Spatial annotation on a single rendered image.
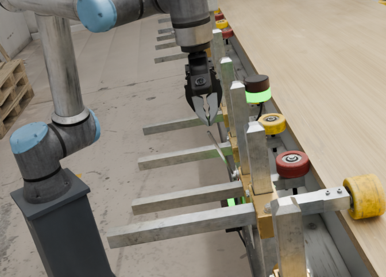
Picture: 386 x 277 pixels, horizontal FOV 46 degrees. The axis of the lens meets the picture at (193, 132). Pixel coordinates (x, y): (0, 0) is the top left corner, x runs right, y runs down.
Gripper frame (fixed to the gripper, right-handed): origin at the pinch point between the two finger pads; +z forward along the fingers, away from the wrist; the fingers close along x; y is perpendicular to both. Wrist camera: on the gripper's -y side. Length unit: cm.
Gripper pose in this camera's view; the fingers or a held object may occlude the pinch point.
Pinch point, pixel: (208, 122)
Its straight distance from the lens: 113.6
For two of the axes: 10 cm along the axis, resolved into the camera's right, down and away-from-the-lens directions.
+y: -0.4, -4.2, 9.1
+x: -9.8, 1.8, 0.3
